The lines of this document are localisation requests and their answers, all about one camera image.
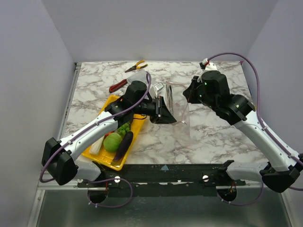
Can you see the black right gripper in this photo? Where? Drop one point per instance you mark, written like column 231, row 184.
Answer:
column 189, row 93

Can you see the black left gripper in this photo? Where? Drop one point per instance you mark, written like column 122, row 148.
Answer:
column 163, row 115

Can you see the clear pink dotted zip bag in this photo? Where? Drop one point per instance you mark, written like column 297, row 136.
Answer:
column 178, row 106

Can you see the green grape bunch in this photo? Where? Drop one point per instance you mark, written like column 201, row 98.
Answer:
column 124, row 129

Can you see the purple eggplant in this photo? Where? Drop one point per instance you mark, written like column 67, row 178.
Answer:
column 124, row 146

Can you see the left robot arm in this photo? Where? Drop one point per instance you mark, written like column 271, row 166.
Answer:
column 59, row 156

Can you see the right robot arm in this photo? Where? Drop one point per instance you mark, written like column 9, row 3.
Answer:
column 282, row 169

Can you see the clear plastic screw box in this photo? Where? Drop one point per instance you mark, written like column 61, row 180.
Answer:
column 141, row 76

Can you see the red black utility knife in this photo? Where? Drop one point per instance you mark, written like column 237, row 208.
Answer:
column 117, row 86

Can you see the green cabbage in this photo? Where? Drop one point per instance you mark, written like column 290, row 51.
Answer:
column 112, row 142

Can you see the yellow plastic tray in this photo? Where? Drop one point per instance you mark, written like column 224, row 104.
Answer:
column 108, row 154

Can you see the white leek stalk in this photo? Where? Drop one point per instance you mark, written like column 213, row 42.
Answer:
column 95, row 147

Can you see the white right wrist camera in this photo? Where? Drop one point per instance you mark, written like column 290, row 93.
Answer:
column 207, row 66

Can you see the yellow handled pliers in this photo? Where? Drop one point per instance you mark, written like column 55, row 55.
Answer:
column 137, row 66

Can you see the black metal base rail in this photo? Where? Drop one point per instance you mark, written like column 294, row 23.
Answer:
column 161, row 180

